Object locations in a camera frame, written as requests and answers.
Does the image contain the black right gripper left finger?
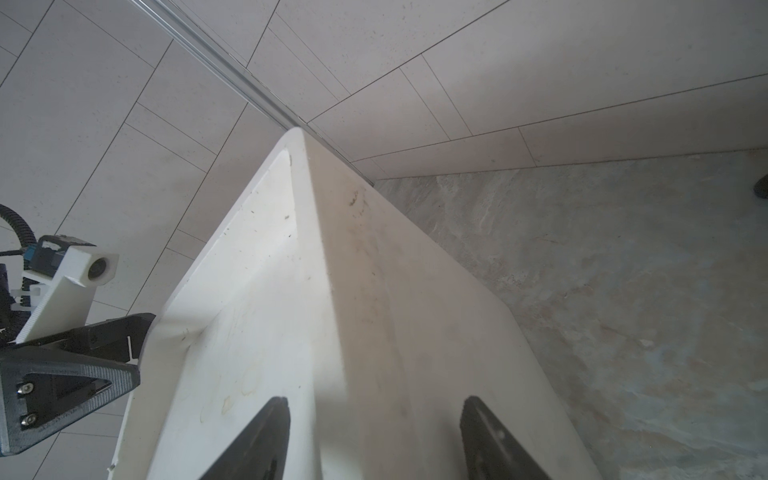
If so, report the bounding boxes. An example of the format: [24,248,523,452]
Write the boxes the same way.
[201,397,291,480]

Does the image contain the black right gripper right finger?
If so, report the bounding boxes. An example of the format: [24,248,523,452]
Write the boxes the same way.
[459,396,551,480]

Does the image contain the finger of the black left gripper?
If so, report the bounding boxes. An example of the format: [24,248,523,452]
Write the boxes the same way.
[23,313,156,363]
[1,347,140,457]

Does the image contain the white three-drawer cabinet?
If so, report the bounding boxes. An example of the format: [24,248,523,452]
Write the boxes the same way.
[108,128,599,479]

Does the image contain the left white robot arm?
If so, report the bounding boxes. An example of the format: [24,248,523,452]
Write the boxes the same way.
[1,206,155,457]

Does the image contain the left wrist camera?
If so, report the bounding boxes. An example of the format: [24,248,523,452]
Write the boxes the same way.
[16,235,119,343]

